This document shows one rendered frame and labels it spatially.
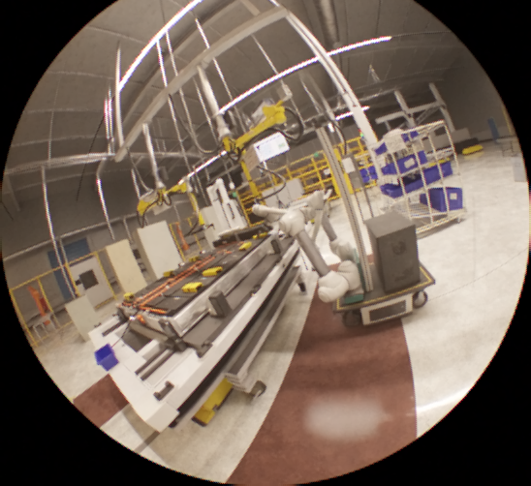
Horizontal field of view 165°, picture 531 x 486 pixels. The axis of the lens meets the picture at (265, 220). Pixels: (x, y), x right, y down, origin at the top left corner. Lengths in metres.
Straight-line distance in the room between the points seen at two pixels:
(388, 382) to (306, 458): 0.71
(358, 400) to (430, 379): 0.50
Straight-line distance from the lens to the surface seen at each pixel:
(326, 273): 1.37
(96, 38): 9.80
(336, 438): 1.39
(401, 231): 1.48
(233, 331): 1.00
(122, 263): 5.93
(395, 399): 1.45
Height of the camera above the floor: 1.36
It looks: 5 degrees down
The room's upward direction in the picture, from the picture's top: 21 degrees counter-clockwise
